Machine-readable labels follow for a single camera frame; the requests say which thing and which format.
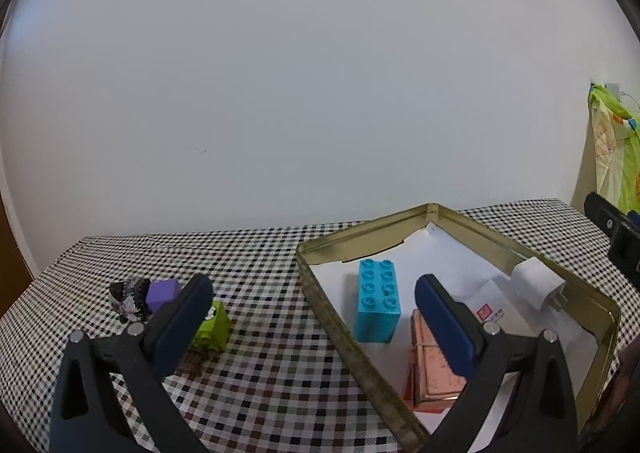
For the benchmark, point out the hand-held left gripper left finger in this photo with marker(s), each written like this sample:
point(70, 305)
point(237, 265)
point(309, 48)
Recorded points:
point(177, 333)

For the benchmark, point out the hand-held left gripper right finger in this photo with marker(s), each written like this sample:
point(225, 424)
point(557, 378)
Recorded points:
point(447, 333)

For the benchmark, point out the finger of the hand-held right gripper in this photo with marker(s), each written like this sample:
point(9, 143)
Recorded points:
point(612, 225)

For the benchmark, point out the brown hair clip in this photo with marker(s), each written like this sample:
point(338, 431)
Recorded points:
point(192, 362)

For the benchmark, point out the green building block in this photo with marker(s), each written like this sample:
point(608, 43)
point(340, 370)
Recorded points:
point(215, 328)

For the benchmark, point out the purple block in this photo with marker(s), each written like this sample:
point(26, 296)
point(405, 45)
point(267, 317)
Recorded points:
point(162, 293)

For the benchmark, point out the grey black toy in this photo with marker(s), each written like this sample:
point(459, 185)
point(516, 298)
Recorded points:
point(127, 300)

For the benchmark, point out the white cardboard box red label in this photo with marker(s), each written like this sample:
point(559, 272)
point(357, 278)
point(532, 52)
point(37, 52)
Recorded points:
point(505, 303)

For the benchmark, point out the red building block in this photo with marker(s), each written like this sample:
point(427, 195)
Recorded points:
point(408, 393)

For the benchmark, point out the cyan building block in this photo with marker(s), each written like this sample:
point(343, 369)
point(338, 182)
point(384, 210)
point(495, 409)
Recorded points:
point(377, 308)

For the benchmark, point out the white power adapter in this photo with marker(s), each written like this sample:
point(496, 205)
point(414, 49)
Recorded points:
point(532, 280)

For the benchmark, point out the golden tin tray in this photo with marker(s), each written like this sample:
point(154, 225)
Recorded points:
point(350, 348)

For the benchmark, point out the person's right forearm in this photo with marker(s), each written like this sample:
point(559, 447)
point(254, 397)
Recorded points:
point(617, 393)

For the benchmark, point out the white paper liner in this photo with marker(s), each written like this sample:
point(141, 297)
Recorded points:
point(450, 258)

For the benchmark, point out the green printed cloth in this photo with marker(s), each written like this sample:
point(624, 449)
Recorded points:
point(610, 148)

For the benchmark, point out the checked tablecloth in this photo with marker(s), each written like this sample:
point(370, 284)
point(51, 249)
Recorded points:
point(270, 283)

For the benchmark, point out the white wall charger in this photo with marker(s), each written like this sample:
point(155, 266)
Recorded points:
point(613, 88)

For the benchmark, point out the wooden door frame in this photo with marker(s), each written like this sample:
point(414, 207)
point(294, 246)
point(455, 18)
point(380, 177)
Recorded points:
point(10, 258)

